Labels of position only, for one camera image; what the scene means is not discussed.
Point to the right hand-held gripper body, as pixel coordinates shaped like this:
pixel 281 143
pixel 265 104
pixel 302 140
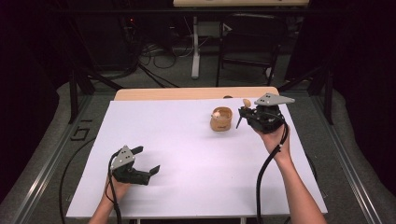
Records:
pixel 267 119

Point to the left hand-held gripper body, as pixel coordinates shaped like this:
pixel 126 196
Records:
pixel 123 160

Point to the round wooden brush holder cup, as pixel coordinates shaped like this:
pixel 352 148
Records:
pixel 221 123

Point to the person's right hand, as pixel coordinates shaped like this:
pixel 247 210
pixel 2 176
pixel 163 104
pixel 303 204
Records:
pixel 274 141

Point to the person's left hand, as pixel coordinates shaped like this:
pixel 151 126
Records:
pixel 120 189

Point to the small brown knob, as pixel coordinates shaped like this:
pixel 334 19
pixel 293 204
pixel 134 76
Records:
pixel 227 96

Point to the beige brush head in cup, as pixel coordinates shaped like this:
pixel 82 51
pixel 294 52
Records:
pixel 215 115

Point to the white board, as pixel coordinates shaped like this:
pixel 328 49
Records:
pixel 193 174

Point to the wooden table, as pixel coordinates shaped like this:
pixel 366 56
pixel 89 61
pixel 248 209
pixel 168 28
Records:
pixel 174 94

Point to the black folding chair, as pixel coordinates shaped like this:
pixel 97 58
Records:
pixel 252 40

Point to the white desk leg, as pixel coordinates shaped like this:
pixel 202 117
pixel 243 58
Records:
pixel 195 56

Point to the black metal frame strut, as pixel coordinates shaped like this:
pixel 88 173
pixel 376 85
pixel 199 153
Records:
pixel 327 93
pixel 73 93

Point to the aluminium floor rail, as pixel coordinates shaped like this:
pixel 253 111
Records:
pixel 46 168
pixel 345 168

